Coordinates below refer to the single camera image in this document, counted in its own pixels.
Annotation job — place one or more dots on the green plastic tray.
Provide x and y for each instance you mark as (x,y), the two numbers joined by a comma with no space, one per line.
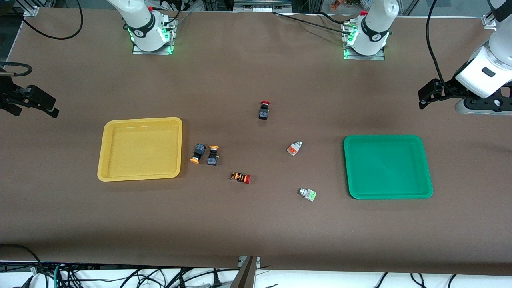
(386,168)

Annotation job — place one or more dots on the aluminium corner bracket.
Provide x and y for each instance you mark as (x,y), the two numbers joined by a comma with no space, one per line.
(488,20)
(31,11)

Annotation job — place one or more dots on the red button orange striped body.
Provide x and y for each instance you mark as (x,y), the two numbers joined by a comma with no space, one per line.
(240,177)

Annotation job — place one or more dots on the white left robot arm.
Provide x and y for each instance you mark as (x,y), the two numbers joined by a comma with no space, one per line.
(486,68)

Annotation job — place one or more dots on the push button with orange block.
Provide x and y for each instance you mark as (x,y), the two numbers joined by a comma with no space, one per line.
(293,149)

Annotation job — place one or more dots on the grey table support post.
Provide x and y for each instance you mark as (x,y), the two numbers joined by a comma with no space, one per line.
(246,276)

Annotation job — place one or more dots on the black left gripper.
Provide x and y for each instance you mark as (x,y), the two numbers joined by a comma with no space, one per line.
(450,87)

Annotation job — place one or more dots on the green push button light-green block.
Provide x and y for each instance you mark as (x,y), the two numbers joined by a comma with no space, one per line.
(308,194)

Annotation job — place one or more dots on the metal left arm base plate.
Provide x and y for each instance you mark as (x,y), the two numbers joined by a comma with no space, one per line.
(348,52)

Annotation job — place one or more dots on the aluminium rail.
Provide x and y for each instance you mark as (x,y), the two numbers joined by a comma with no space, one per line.
(262,6)

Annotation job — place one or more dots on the yellow mushroom push button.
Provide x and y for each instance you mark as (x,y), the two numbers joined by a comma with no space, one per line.
(212,156)
(197,154)

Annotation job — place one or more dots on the yellow plastic tray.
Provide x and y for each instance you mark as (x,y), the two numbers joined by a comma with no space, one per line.
(140,150)

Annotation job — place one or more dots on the red mushroom button black body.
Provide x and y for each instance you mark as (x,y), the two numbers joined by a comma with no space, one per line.
(263,112)

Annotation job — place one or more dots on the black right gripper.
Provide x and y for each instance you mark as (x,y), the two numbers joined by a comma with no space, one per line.
(8,92)

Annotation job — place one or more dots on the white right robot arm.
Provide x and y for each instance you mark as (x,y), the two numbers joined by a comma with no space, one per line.
(140,24)

